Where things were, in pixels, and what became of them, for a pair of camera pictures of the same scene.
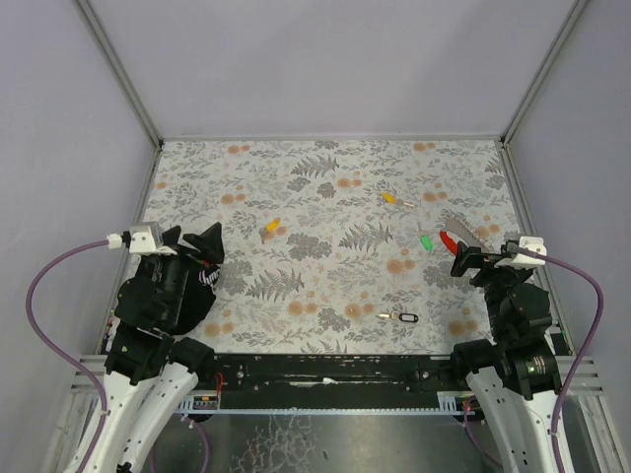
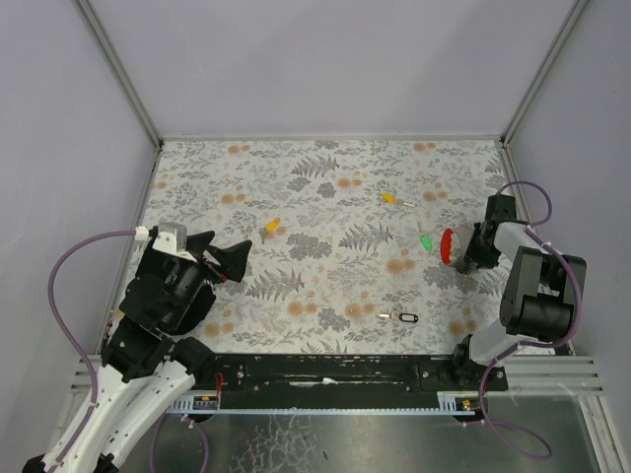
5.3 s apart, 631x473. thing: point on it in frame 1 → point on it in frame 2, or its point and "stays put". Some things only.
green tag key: (427, 242) stays put
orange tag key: (269, 228) stays put
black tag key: (402, 316) stays put
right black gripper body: (477, 263) → (473, 248)
